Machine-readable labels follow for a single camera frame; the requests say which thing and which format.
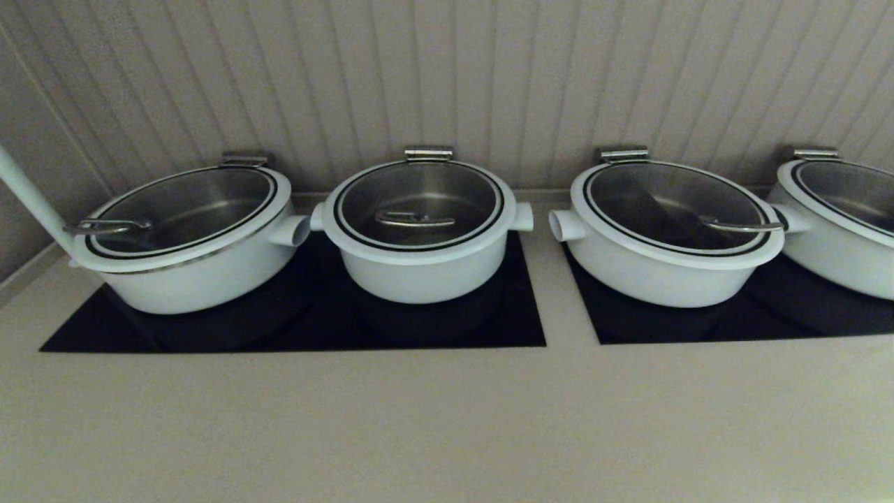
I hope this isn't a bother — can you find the white round cooking pot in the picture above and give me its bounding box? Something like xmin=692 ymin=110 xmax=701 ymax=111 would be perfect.
xmin=768 ymin=159 xmax=894 ymax=301
xmin=548 ymin=161 xmax=814 ymax=309
xmin=70 ymin=164 xmax=313 ymax=315
xmin=310 ymin=159 xmax=535 ymax=305

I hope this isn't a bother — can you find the black glass induction cooktop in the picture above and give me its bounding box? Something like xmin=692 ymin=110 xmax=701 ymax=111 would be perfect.
xmin=39 ymin=231 xmax=547 ymax=353
xmin=562 ymin=245 xmax=894 ymax=345

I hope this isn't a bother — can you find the white slanted pole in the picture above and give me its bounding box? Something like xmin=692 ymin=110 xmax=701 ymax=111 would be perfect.
xmin=0 ymin=147 xmax=78 ymax=256

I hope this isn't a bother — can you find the glass lid with white rim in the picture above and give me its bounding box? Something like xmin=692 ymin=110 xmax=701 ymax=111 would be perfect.
xmin=777 ymin=159 xmax=894 ymax=249
xmin=324 ymin=159 xmax=516 ymax=266
xmin=569 ymin=161 xmax=786 ymax=271
xmin=63 ymin=166 xmax=293 ymax=273

